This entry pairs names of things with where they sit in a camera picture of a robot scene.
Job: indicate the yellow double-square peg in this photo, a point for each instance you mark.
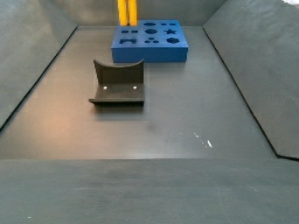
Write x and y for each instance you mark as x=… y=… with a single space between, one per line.
x=126 y=12

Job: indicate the black curved holder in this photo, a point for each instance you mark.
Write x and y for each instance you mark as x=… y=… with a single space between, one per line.
x=120 y=83

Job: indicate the blue shape-sorting block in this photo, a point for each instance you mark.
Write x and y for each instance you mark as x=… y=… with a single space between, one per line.
x=153 y=41

